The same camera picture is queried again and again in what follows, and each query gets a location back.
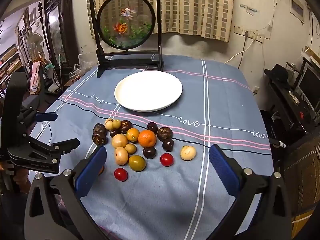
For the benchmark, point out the olive green fruit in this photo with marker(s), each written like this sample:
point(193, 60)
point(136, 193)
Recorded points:
point(137, 163)

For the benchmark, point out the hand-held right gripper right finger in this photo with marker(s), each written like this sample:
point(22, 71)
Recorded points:
point(222, 170)

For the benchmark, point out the black shelf with equipment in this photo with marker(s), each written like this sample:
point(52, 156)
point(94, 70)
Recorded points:
point(282, 100)

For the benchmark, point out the small wall socket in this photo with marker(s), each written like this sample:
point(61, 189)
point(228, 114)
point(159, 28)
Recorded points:
point(255, 89)

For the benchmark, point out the large yellowish orange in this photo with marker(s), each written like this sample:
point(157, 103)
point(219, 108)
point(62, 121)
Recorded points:
point(133, 135)

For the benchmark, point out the bookshelf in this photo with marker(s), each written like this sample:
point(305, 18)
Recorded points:
point(10, 62)

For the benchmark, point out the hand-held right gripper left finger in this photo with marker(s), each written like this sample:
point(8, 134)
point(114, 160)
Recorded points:
point(91, 170)

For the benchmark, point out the white electric fan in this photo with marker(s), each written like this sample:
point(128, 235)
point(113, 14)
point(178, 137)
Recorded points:
point(35, 41)

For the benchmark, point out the clear plastic container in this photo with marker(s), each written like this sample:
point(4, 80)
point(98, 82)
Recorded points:
point(86, 61)

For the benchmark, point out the orange tangerine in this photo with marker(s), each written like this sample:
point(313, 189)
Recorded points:
point(101, 170)
point(147, 138)

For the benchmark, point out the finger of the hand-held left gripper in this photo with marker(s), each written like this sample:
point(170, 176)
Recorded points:
point(46, 116)
point(65, 146)

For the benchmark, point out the computer monitor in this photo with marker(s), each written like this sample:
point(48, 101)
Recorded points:
point(311, 85)

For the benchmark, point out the checked beige curtain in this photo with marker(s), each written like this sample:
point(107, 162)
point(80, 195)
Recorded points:
point(195, 10)

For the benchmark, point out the wall vent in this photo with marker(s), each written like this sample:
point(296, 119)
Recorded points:
point(297, 8)

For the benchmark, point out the dark wooden framed mirror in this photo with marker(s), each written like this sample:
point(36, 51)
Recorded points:
point(62, 5)

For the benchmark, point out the pink cloth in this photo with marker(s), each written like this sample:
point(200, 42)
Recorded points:
point(35, 76)

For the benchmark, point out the small yellow-green fruit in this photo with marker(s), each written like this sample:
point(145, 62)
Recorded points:
point(116, 123)
point(130, 148)

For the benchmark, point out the white wall socket strip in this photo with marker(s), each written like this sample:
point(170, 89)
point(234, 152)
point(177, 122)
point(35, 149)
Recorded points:
point(241, 30)

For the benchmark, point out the red cherry tomato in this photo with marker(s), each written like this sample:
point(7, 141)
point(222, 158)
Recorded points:
point(166, 159)
point(120, 174)

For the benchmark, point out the blue striped tablecloth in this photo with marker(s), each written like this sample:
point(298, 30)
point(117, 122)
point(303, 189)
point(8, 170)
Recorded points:
point(175, 192)

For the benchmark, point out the tan round fruit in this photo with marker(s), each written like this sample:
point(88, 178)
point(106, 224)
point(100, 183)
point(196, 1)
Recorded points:
point(119, 140)
point(188, 152)
point(108, 123)
point(121, 155)

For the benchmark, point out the white plate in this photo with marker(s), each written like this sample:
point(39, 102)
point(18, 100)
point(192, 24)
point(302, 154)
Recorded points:
point(147, 90)

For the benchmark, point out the black hat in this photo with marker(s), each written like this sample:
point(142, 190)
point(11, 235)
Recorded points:
point(278, 75)

